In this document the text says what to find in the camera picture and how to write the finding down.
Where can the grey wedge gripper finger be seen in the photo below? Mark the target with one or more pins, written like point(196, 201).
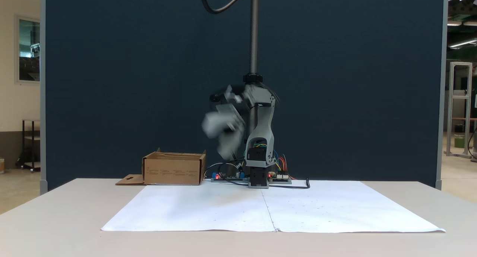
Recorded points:
point(225, 128)

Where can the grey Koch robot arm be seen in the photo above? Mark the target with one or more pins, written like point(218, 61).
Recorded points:
point(262, 134)

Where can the circuit board with blue parts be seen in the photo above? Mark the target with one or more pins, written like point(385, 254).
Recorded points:
point(227, 178)

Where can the brown cardboard box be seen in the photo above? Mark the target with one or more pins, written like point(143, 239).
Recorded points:
point(173, 171)

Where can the circuit board with white connectors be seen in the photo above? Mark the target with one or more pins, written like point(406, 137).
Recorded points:
point(280, 178)

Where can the black tripod with metal pole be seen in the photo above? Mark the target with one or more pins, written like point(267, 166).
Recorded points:
point(253, 33)

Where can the white paper sheet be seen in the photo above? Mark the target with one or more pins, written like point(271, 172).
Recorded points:
point(193, 208)
point(346, 212)

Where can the dark blue partition panel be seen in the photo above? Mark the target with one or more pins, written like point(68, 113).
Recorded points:
point(111, 81)

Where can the black shelf cart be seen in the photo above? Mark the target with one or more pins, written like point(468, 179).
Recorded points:
point(23, 145)

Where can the green bucket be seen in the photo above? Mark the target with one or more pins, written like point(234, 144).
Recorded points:
point(459, 141)

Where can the wall window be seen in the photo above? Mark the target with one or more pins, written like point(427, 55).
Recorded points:
point(29, 50)

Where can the aluminium profile frame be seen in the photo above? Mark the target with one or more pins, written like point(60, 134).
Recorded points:
point(460, 96)

